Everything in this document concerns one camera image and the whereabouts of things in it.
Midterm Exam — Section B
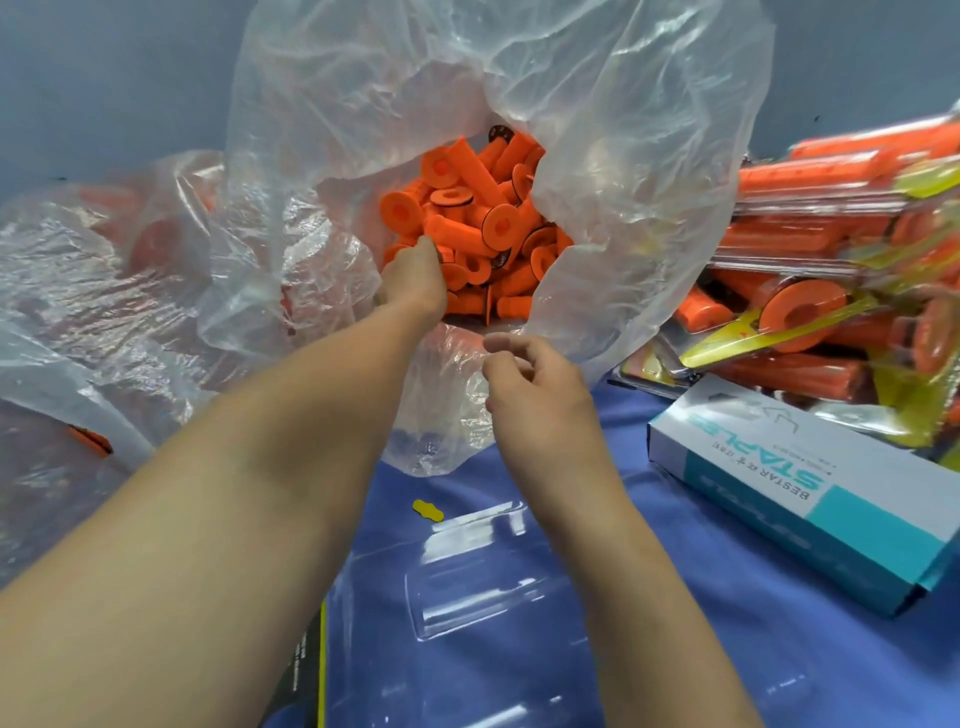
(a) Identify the person's left hand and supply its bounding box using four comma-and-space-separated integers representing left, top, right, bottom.
375, 235, 450, 342

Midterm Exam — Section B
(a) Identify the person's right hand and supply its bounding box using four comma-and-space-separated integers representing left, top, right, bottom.
480, 330, 627, 519

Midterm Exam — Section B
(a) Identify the person's right forearm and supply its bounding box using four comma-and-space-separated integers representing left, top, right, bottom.
525, 472, 767, 728

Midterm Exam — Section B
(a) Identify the person's left forearm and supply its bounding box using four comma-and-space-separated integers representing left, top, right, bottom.
0, 307, 432, 728

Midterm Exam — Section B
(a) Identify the teal white cardboard box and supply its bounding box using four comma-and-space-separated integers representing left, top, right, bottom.
648, 375, 960, 618

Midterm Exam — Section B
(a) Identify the large clear plastic bag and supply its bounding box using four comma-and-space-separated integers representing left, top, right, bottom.
199, 0, 777, 479

